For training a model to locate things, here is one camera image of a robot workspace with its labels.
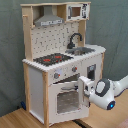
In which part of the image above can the black toy stovetop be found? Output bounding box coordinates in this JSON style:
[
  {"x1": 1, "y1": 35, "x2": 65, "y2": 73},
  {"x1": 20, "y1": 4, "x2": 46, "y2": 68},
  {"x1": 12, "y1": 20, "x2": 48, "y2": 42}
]
[{"x1": 34, "y1": 53, "x2": 71, "y2": 66}]

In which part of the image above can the grey range hood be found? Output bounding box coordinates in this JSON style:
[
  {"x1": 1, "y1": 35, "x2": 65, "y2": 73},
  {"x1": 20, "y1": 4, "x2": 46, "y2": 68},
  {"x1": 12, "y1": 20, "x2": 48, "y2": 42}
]
[{"x1": 34, "y1": 5, "x2": 64, "y2": 27}]

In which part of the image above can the right red stove knob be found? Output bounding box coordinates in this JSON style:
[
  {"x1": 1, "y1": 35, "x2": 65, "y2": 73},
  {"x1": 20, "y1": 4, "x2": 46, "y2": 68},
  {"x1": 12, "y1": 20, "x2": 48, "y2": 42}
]
[{"x1": 71, "y1": 65, "x2": 78, "y2": 73}]

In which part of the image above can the left red stove knob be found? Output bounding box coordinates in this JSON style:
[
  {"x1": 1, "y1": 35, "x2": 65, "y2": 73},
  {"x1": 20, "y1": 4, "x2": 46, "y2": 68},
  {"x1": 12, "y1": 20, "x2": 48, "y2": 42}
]
[{"x1": 54, "y1": 73, "x2": 60, "y2": 79}]

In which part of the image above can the white oven door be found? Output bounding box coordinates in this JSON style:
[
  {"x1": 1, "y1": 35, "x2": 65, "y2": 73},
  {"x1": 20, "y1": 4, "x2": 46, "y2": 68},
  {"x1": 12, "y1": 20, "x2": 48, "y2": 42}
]
[{"x1": 49, "y1": 81, "x2": 89, "y2": 123}]

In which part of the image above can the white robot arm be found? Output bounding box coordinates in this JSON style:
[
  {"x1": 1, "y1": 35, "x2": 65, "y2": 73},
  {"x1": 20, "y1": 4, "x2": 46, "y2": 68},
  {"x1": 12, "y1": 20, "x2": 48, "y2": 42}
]
[{"x1": 78, "y1": 75, "x2": 128, "y2": 110}]

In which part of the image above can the toy microwave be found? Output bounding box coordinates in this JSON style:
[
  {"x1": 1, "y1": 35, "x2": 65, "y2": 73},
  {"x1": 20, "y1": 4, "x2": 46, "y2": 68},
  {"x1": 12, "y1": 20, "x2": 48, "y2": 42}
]
[{"x1": 67, "y1": 4, "x2": 89, "y2": 20}]

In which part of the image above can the red stove knob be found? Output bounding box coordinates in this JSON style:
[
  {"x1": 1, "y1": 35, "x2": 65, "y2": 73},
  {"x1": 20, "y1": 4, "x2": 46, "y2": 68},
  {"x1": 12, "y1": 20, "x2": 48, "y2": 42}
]
[
  {"x1": 54, "y1": 73, "x2": 60, "y2": 79},
  {"x1": 71, "y1": 65, "x2": 78, "y2": 73}
]

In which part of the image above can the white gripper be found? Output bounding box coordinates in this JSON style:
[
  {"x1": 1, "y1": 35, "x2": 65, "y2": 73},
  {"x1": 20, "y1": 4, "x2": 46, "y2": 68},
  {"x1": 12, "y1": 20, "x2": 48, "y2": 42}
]
[{"x1": 78, "y1": 76, "x2": 95, "y2": 100}]

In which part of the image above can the black toy faucet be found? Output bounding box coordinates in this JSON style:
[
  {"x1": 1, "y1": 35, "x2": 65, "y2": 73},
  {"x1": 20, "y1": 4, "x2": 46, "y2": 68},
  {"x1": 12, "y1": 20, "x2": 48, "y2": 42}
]
[{"x1": 67, "y1": 33, "x2": 83, "y2": 49}]

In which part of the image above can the metal toy sink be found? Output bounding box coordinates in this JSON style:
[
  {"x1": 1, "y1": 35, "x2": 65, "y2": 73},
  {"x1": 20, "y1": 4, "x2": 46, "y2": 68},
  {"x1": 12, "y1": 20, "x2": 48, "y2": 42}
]
[{"x1": 65, "y1": 47, "x2": 95, "y2": 56}]

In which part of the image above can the white cupboard door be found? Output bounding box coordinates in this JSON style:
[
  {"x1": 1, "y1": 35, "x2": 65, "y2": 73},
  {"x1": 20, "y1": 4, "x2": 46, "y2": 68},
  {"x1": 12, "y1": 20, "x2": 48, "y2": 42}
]
[{"x1": 80, "y1": 55, "x2": 102, "y2": 82}]

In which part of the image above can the wooden toy kitchen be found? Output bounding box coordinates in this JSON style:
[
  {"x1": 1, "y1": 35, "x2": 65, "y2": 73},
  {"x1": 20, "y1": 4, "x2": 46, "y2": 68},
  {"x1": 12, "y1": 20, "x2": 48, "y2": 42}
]
[{"x1": 22, "y1": 2, "x2": 105, "y2": 127}]

